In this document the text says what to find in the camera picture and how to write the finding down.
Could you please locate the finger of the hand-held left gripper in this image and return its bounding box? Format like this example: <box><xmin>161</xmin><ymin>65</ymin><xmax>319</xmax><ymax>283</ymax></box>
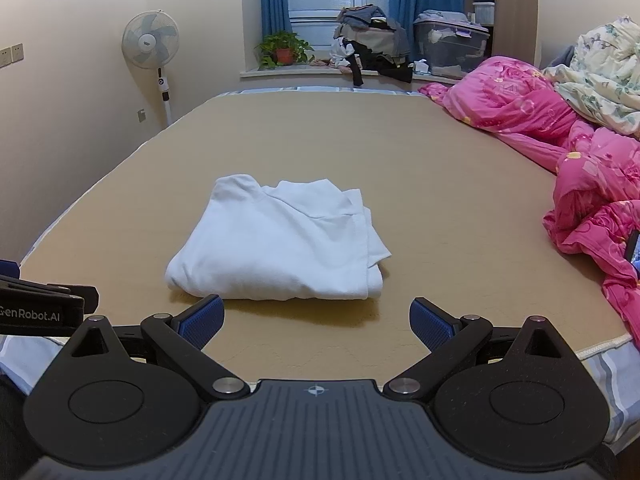
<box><xmin>0</xmin><ymin>259</ymin><xmax>100</xmax><ymax>314</ymax></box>

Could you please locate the white standing fan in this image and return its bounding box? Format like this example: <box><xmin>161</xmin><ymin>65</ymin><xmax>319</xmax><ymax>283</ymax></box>
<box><xmin>121</xmin><ymin>9</ymin><xmax>181</xmax><ymax>126</ymax></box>

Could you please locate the grey blue cloth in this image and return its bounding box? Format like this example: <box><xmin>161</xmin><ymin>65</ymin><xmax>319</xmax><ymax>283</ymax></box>
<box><xmin>545</xmin><ymin>45</ymin><xmax>576</xmax><ymax>69</ymax></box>

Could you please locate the potted green plant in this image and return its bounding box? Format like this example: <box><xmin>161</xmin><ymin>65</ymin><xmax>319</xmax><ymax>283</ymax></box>
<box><xmin>255</xmin><ymin>31</ymin><xmax>316</xmax><ymax>70</ymax></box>

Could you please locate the wooden shelf unit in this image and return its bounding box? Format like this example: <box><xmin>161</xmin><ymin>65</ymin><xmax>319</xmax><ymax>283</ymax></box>
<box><xmin>462</xmin><ymin>0</ymin><xmax>544</xmax><ymax>70</ymax></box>

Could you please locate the clear plastic storage box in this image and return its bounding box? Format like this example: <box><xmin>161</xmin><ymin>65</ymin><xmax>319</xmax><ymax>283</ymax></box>
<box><xmin>414</xmin><ymin>9</ymin><xmax>491</xmax><ymax>80</ymax></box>

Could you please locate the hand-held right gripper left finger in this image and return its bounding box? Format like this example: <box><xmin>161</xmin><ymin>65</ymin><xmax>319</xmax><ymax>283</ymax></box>
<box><xmin>63</xmin><ymin>294</ymin><xmax>251</xmax><ymax>402</ymax></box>

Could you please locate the white floral quilt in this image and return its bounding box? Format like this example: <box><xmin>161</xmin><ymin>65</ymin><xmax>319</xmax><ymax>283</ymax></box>
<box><xmin>542</xmin><ymin>16</ymin><xmax>640</xmax><ymax>138</ymax></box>

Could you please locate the white window sill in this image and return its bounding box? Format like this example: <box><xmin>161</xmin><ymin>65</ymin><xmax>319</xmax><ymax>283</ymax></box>
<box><xmin>239</xmin><ymin>62</ymin><xmax>462</xmax><ymax>85</ymax></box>

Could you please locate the pink floral quilt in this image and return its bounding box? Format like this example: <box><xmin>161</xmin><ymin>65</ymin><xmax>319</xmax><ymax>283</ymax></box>
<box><xmin>417</xmin><ymin>56</ymin><xmax>640</xmax><ymax>351</ymax></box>

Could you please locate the plaid bed sheet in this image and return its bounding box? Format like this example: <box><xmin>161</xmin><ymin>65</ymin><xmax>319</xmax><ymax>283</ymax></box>
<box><xmin>0</xmin><ymin>86</ymin><xmax>640</xmax><ymax>443</ymax></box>

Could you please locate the beige bed mat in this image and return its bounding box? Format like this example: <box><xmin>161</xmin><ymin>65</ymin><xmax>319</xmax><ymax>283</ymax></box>
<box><xmin>20</xmin><ymin>91</ymin><xmax>631</xmax><ymax>386</ymax></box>

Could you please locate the white long-sleeve top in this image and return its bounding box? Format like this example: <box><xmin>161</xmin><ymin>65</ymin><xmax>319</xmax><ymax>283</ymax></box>
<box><xmin>165</xmin><ymin>174</ymin><xmax>392</xmax><ymax>302</ymax></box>

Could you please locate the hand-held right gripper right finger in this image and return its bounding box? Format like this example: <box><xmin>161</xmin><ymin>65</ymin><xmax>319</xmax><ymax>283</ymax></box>
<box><xmin>382</xmin><ymin>297</ymin><xmax>576</xmax><ymax>401</ymax></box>

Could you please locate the pile of dark clothes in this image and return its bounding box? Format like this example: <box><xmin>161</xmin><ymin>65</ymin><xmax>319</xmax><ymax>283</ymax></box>
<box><xmin>330</xmin><ymin>4</ymin><xmax>416</xmax><ymax>86</ymax></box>

